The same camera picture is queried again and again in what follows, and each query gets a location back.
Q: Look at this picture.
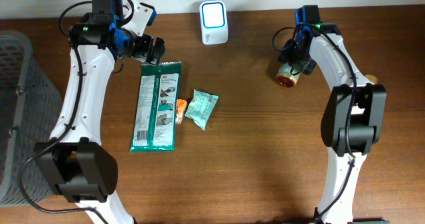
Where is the white tube with gold cap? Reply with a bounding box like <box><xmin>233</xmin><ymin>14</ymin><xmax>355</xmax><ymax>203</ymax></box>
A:
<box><xmin>365</xmin><ymin>74</ymin><xmax>379</xmax><ymax>84</ymax></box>

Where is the green lid glass jar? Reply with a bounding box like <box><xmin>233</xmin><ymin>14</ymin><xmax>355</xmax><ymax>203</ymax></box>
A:
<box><xmin>276</xmin><ymin>63</ymin><xmax>299</xmax><ymax>88</ymax></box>

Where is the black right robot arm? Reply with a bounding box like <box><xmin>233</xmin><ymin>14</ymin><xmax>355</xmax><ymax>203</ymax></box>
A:
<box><xmin>281</xmin><ymin>22</ymin><xmax>386</xmax><ymax>223</ymax></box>

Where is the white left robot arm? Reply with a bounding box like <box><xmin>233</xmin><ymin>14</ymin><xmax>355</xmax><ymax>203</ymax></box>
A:
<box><xmin>33</xmin><ymin>8</ymin><xmax>165</xmax><ymax>223</ymax></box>

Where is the grey plastic mesh basket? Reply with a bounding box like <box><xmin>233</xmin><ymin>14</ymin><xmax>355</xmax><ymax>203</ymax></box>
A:
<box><xmin>1</xmin><ymin>31</ymin><xmax>62</xmax><ymax>207</ymax></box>

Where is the green white 3M package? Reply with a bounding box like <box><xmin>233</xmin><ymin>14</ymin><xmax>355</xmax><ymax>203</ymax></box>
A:
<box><xmin>130</xmin><ymin>62</ymin><xmax>181</xmax><ymax>152</ymax></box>

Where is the orange small packet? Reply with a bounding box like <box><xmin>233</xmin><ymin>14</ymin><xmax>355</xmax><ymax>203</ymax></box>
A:
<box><xmin>175</xmin><ymin>99</ymin><xmax>188</xmax><ymax>124</ymax></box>

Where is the teal snack packet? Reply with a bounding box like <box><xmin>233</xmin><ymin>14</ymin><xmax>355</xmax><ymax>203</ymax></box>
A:
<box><xmin>185</xmin><ymin>90</ymin><xmax>218</xmax><ymax>130</ymax></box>

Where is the white barcode scanner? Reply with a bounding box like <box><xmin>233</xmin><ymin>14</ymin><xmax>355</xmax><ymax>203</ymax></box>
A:
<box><xmin>199</xmin><ymin>1</ymin><xmax>228</xmax><ymax>45</ymax></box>

